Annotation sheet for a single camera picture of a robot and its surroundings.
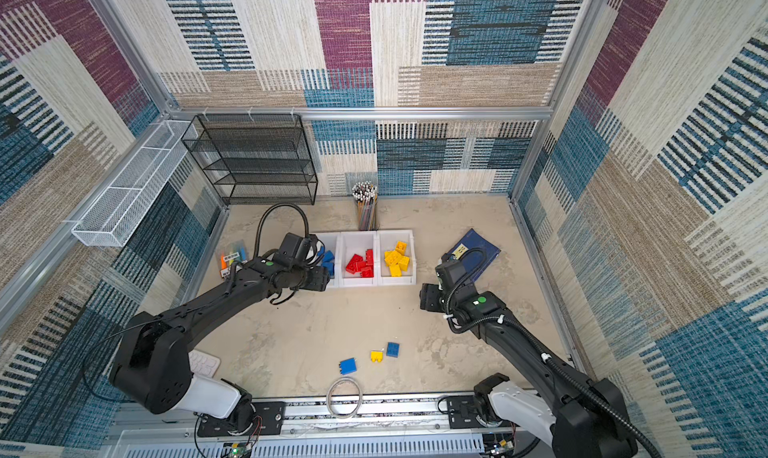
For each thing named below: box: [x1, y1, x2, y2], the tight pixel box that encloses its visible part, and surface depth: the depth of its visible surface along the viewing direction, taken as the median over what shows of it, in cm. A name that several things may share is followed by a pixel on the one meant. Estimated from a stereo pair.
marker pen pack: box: [220, 245, 248, 279], surface depth 104 cm
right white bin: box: [376, 229, 417, 286], surface depth 98 cm
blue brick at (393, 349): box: [386, 342, 401, 358], surface depth 84 cm
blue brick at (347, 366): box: [338, 357, 357, 375], surface depth 83 cm
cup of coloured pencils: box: [352, 181, 379, 231], surface depth 101 cm
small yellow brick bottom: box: [370, 351, 385, 363], surface depth 84 cm
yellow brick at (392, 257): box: [384, 250, 402, 266], surface depth 99 cm
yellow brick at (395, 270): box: [389, 264, 402, 277], surface depth 98 cm
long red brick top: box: [345, 253, 364, 275], surface depth 101 cm
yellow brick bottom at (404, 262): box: [398, 256, 411, 272], surface depth 100 cm
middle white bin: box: [338, 230, 378, 288], surface depth 100 cm
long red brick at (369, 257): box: [365, 248, 374, 268], surface depth 101 cm
